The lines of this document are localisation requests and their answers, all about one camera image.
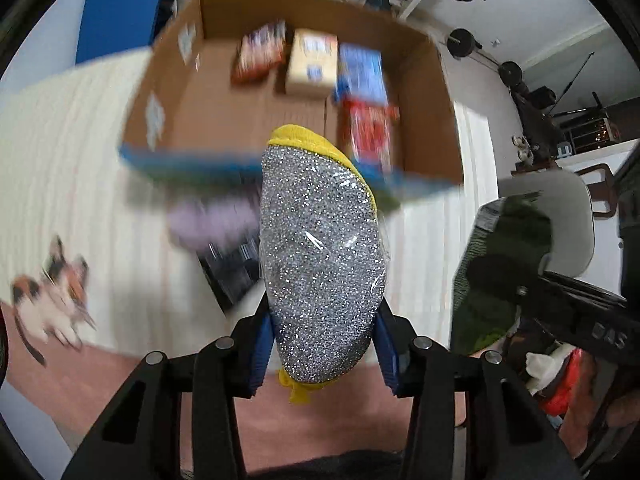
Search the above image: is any grey swivel chair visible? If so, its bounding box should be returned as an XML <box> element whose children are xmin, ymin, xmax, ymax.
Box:
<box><xmin>498</xmin><ymin>169</ymin><xmax>594</xmax><ymax>278</ymax></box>

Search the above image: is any green snack packet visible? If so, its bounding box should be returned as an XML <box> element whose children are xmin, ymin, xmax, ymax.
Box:
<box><xmin>450</xmin><ymin>193</ymin><xmax>552</xmax><ymax>354</ymax></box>

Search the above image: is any black snack packet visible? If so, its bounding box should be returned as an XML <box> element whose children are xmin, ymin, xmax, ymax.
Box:
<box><xmin>198</xmin><ymin>237</ymin><xmax>260</xmax><ymax>312</ymax></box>

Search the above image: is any purple cloth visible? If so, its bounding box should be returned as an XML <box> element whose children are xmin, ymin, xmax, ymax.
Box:
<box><xmin>167</xmin><ymin>196</ymin><xmax>260</xmax><ymax>252</ymax></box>

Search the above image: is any floor barbell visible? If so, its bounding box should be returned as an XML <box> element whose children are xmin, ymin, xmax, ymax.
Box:
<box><xmin>445</xmin><ymin>28</ymin><xmax>523</xmax><ymax>88</ymax></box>

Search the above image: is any open cardboard box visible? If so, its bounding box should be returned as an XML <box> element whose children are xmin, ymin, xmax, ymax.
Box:
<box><xmin>119</xmin><ymin>0</ymin><xmax>464</xmax><ymax>200</ymax></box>

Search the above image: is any striped pink cat tablecloth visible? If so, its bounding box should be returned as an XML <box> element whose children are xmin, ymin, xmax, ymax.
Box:
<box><xmin>1</xmin><ymin>49</ymin><xmax>513</xmax><ymax>436</ymax></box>

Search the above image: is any blue tissue pack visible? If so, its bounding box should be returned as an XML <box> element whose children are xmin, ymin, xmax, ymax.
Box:
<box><xmin>334</xmin><ymin>44</ymin><xmax>388</xmax><ymax>106</ymax></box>

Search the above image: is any blue folded mat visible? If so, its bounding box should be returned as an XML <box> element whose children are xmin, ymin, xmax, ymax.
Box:
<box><xmin>75</xmin><ymin>0</ymin><xmax>174</xmax><ymax>65</ymax></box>

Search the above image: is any silver yellow scrub sponge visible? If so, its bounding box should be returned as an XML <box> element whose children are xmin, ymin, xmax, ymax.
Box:
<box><xmin>259</xmin><ymin>125</ymin><xmax>387</xmax><ymax>404</ymax></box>

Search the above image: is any orange panda snack packet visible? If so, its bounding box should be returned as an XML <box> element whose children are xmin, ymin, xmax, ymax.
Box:
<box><xmin>231</xmin><ymin>21</ymin><xmax>288</xmax><ymax>84</ymax></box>

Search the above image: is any red snack packet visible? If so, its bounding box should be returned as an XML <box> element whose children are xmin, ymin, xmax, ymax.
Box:
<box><xmin>343</xmin><ymin>98</ymin><xmax>399</xmax><ymax>174</ymax></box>

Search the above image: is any brown wooden chair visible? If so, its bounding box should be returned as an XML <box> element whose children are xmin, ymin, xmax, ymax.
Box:
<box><xmin>577</xmin><ymin>164</ymin><xmax>618</xmax><ymax>220</ymax></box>

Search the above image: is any dark fleece clothing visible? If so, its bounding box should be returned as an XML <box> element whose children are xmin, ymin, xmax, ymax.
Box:
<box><xmin>247</xmin><ymin>450</ymin><xmax>404</xmax><ymax>480</ymax></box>

